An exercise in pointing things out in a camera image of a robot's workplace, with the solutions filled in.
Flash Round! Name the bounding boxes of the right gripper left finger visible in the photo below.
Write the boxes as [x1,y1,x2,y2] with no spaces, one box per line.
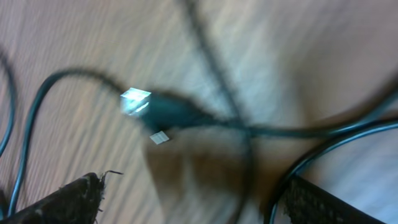
[1,170,120,224]

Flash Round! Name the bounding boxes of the black cable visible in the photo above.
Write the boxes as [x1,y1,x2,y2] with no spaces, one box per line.
[6,68,398,224]
[183,0,256,224]

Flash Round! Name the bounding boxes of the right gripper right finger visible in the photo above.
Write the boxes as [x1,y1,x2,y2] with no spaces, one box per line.
[282,177,383,224]

